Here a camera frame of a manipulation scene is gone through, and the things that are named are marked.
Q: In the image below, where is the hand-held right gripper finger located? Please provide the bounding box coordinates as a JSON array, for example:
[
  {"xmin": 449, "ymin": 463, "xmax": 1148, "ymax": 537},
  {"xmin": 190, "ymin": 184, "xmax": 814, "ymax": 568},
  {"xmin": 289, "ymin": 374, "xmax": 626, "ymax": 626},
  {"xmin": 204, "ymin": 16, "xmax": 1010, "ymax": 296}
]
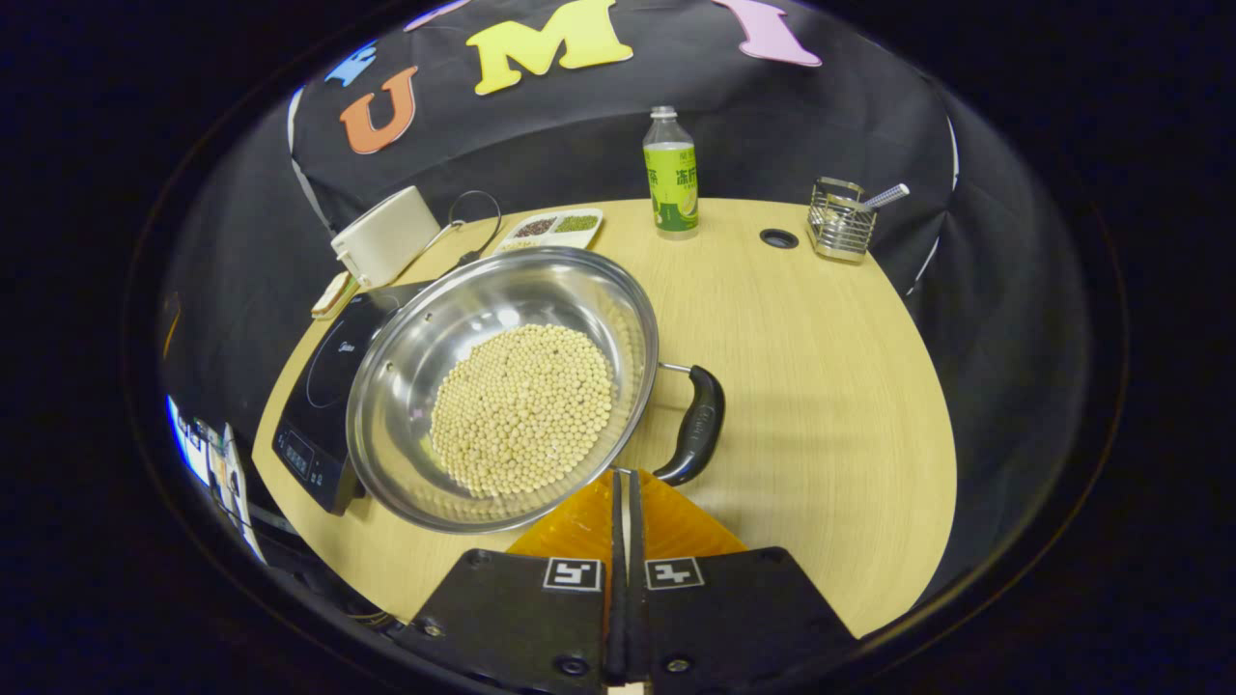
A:
[
  {"xmin": 626, "ymin": 468, "xmax": 860, "ymax": 691},
  {"xmin": 391, "ymin": 468, "xmax": 629, "ymax": 691}
]

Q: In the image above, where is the pile of soybeans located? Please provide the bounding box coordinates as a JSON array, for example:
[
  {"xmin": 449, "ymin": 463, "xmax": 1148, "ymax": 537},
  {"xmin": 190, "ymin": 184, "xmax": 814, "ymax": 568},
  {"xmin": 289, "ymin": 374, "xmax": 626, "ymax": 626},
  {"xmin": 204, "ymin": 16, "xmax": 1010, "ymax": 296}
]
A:
[{"xmin": 429, "ymin": 323, "xmax": 616, "ymax": 500}]

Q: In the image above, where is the steel pot with black handle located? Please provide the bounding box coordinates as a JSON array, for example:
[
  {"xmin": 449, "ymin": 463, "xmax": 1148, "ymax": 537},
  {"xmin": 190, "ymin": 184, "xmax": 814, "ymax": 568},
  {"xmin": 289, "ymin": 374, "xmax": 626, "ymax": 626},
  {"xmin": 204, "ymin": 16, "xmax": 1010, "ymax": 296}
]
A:
[{"xmin": 345, "ymin": 245, "xmax": 727, "ymax": 535}]

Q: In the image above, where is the black induction cooktop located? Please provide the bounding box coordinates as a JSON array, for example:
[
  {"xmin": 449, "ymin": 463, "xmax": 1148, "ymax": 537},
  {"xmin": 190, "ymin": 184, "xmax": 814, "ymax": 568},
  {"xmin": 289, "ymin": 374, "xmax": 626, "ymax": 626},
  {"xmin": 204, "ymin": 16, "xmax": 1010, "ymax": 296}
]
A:
[{"xmin": 271, "ymin": 280, "xmax": 435, "ymax": 515}]

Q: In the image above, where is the white divided dish of beans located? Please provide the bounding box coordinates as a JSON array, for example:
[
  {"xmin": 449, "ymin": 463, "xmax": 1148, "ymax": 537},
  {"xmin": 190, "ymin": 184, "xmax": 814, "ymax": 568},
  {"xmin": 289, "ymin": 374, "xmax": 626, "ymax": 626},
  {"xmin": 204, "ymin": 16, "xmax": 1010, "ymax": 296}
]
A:
[{"xmin": 494, "ymin": 208, "xmax": 604, "ymax": 257}]

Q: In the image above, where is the green label drink bottle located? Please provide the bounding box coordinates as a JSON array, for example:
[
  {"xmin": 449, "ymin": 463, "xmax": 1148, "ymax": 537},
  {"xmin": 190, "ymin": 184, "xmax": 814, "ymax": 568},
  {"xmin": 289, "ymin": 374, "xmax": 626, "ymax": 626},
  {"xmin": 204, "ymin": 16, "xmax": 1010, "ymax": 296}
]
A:
[{"xmin": 643, "ymin": 106, "xmax": 700, "ymax": 240}]

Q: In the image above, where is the white toaster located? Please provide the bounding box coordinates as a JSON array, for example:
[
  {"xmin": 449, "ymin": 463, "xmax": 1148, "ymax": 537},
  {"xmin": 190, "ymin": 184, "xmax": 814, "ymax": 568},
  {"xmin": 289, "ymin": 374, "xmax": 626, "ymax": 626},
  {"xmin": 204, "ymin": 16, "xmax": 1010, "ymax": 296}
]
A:
[{"xmin": 330, "ymin": 185, "xmax": 442, "ymax": 289}]

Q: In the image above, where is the black power cable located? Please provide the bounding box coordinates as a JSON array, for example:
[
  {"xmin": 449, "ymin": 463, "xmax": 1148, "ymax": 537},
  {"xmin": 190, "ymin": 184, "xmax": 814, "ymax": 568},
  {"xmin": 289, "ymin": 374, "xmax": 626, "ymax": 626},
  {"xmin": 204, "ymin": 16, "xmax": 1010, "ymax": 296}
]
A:
[{"xmin": 425, "ymin": 190, "xmax": 503, "ymax": 269}]

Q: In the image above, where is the wire mesh utensil holder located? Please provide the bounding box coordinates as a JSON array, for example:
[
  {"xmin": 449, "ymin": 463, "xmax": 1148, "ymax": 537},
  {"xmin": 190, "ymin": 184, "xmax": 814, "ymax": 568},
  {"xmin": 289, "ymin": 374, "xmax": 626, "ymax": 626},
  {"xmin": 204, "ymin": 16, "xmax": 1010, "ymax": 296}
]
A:
[{"xmin": 807, "ymin": 177, "xmax": 878, "ymax": 265}]

